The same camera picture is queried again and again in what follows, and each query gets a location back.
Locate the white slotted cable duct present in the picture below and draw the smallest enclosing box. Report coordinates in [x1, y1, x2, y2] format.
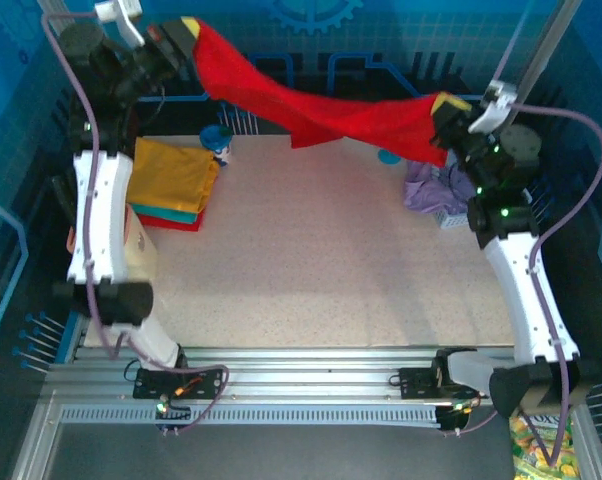
[60, 403, 445, 429]

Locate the white plastic basket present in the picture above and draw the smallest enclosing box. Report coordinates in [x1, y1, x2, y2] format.
[430, 207, 472, 231]

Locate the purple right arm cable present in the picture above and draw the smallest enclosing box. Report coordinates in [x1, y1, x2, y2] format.
[443, 102, 602, 469]

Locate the red t-shirt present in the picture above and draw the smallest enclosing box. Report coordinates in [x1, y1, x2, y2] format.
[138, 212, 208, 234]
[193, 17, 455, 169]

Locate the blue and white cup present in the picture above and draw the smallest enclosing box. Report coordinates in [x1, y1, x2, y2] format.
[199, 124, 235, 169]

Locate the aluminium frame post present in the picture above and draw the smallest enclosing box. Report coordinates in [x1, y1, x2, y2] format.
[490, 0, 582, 101]

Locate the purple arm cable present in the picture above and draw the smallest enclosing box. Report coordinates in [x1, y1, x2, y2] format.
[40, 10, 232, 436]
[443, 102, 602, 469]

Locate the black knife handle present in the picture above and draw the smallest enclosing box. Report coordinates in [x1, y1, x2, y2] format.
[50, 174, 75, 226]

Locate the aluminium rail frame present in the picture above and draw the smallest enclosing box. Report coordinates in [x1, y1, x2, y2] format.
[10, 344, 602, 480]

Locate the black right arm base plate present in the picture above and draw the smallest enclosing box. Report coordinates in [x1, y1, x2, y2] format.
[398, 366, 490, 401]

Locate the teal folded t-shirt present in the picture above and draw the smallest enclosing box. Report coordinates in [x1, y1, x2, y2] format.
[130, 201, 203, 225]

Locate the purple t-shirt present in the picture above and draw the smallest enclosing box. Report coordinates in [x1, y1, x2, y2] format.
[403, 160, 482, 217]

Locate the yellow folded t-shirt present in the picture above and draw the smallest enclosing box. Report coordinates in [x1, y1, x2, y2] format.
[125, 137, 221, 214]

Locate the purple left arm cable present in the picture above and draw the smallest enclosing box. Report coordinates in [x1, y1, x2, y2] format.
[40, 10, 232, 436]

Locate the green candy bag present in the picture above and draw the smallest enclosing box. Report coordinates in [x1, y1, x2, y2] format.
[509, 412, 578, 480]

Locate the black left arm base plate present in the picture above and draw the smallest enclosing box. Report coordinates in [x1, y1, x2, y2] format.
[132, 366, 226, 401]

